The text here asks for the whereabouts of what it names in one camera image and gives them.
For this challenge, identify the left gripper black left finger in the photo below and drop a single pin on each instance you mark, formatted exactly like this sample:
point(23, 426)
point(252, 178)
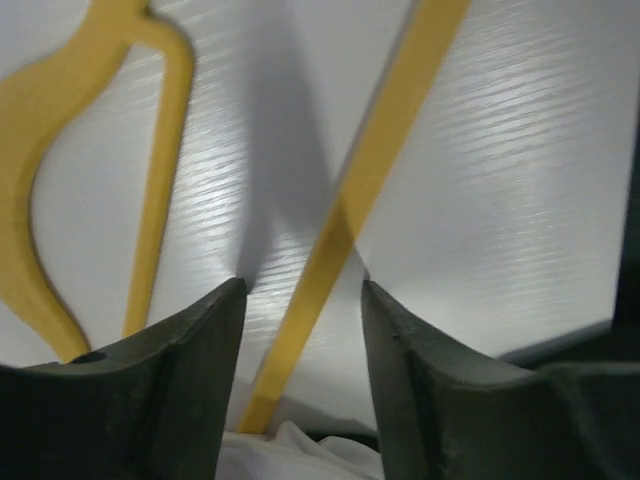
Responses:
point(150, 406)

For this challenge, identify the white shirt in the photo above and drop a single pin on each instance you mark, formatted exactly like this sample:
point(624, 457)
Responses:
point(292, 454)

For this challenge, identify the yellow plastic hanger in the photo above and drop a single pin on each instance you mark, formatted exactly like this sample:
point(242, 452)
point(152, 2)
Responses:
point(38, 101)

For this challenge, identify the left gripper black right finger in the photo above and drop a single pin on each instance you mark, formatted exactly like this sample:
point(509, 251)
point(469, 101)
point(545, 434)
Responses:
point(446, 411)

